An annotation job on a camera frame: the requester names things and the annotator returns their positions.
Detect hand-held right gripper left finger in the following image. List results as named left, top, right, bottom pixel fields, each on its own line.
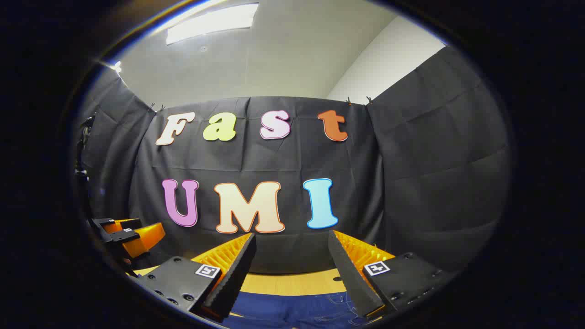
left=133, top=232, right=257, bottom=323

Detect blue denim jeans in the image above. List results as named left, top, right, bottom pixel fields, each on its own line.
left=222, top=291, right=382, bottom=329

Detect black backdrop cloth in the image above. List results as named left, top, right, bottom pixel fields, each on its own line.
left=75, top=46, right=511, bottom=275

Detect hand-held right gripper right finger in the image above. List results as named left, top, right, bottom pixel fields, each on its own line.
left=328, top=230, right=457, bottom=319

